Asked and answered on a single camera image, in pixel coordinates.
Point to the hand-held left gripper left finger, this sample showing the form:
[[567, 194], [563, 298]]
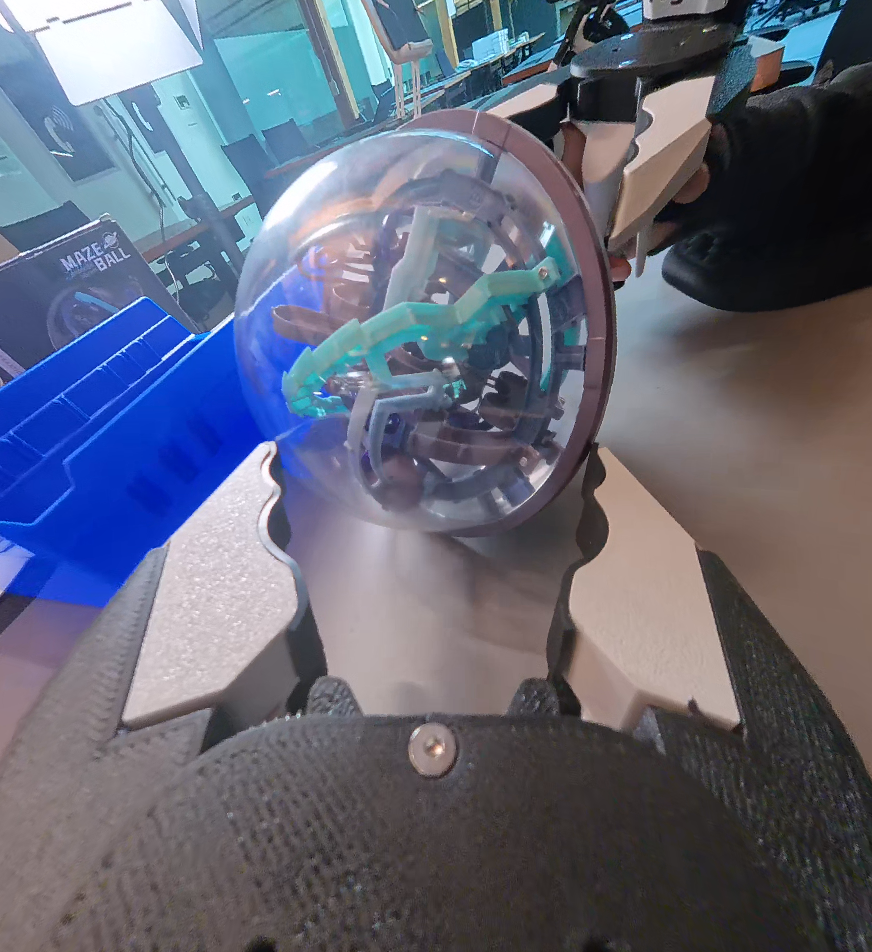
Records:
[[220, 610]]

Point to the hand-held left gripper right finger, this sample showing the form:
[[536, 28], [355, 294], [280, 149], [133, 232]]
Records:
[[644, 610]]

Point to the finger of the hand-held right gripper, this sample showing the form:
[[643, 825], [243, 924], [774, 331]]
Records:
[[667, 156], [528, 101]]

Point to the clear plastic maze ball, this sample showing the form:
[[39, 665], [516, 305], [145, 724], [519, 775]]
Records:
[[429, 320]]

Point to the dark blue maze ball box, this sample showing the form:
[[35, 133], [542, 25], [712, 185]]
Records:
[[49, 290]]

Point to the person's right hand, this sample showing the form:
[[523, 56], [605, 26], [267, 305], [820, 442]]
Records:
[[692, 188]]

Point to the blue plastic bin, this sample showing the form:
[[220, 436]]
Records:
[[94, 446]]

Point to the white light panel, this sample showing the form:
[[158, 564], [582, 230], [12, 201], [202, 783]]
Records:
[[109, 45]]

